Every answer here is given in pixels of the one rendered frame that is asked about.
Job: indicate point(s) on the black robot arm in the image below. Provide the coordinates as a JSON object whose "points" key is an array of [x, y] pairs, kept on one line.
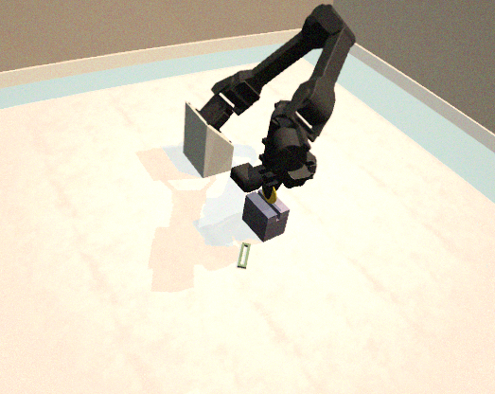
{"points": [[314, 99]]}

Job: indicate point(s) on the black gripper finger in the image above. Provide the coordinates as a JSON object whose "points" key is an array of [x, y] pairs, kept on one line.
{"points": [[268, 188], [279, 184]]}

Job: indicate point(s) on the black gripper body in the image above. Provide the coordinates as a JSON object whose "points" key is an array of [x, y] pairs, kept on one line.
{"points": [[250, 178]]}

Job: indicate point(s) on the thin gold coin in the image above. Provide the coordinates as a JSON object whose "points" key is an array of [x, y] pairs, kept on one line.
{"points": [[272, 198]]}

